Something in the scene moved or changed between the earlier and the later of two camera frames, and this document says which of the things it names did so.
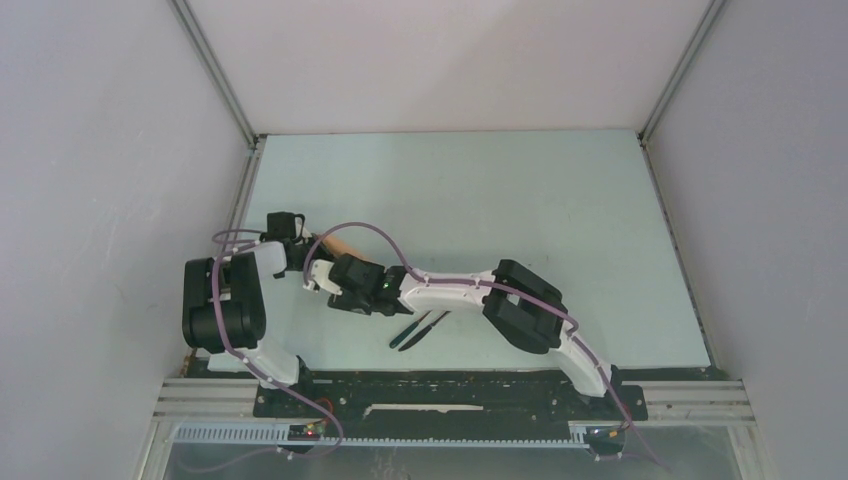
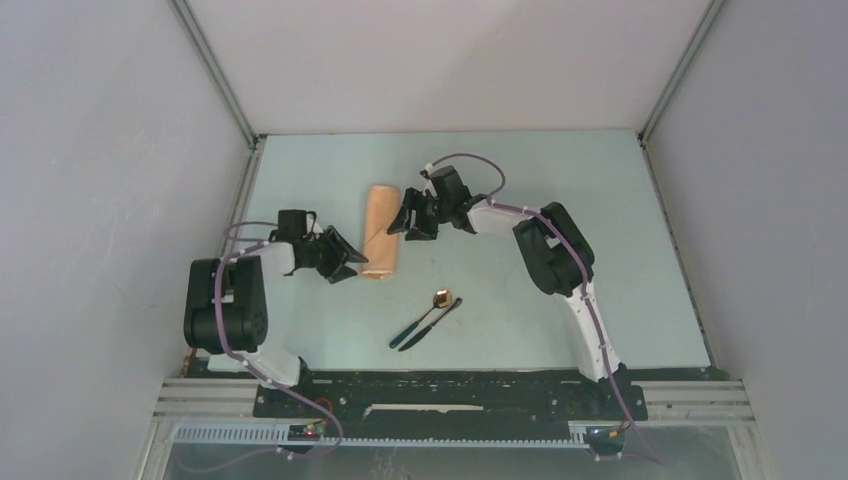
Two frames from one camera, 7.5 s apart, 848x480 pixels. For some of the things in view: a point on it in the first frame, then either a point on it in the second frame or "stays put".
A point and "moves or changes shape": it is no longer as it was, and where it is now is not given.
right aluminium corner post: x=708 y=19 stays put
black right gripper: x=347 y=302 → x=410 y=202
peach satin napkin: x=337 y=247 moves or changes shape
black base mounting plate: x=445 y=396 stays put
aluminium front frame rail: x=697 y=401 stays put
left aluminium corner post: x=208 y=58 stays put
